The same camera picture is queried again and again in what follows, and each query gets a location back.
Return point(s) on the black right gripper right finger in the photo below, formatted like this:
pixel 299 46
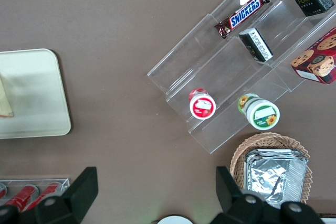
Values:
pixel 246 211

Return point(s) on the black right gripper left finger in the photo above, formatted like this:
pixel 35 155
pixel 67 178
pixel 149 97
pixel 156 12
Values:
pixel 65 208

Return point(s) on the sandwich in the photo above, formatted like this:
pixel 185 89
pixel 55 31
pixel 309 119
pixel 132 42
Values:
pixel 5 100

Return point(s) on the light tan wicker basket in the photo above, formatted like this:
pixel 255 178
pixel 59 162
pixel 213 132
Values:
pixel 239 153

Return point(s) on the cream plastic tray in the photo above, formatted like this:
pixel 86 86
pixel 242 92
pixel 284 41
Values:
pixel 39 90

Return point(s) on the clear acrylic bottle rack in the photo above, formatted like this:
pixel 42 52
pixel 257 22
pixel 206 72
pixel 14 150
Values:
pixel 65 182

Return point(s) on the red cola bottle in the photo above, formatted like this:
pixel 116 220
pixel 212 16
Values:
pixel 19 196
pixel 43 193
pixel 1 190

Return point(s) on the stack of foil trays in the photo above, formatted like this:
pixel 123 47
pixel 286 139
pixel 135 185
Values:
pixel 275 176

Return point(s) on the white plastic snack bin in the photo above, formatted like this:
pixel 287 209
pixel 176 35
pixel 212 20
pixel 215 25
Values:
pixel 329 221

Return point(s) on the green lidded cup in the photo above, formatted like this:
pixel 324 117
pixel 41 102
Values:
pixel 258 111

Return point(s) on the red lidded cup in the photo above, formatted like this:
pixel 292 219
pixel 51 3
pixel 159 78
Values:
pixel 202 104

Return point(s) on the clear acrylic stepped display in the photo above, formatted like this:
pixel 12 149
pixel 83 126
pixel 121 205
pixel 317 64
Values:
pixel 210 72

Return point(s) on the red cookie box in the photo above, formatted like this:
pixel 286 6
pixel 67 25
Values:
pixel 317 61

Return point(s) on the Snickers chocolate bar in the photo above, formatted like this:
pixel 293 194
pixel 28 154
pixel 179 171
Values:
pixel 242 14

